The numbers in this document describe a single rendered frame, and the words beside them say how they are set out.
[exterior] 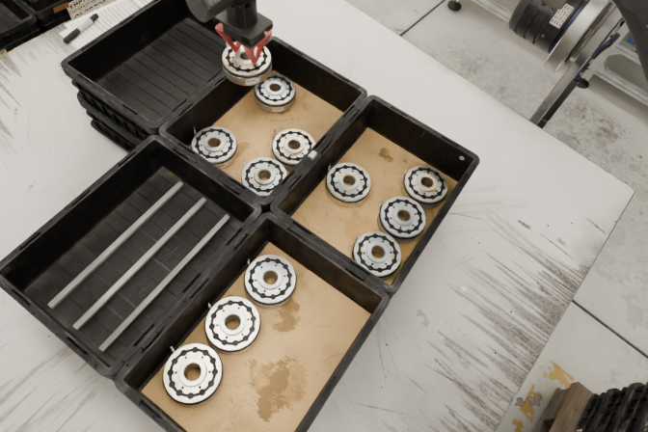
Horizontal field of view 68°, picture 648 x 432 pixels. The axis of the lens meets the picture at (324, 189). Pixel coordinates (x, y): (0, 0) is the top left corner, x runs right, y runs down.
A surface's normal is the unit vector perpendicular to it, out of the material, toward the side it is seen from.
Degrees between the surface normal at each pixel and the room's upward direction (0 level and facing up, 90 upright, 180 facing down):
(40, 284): 0
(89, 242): 0
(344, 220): 0
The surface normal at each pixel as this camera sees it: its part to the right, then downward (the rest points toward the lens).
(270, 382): 0.11, -0.51
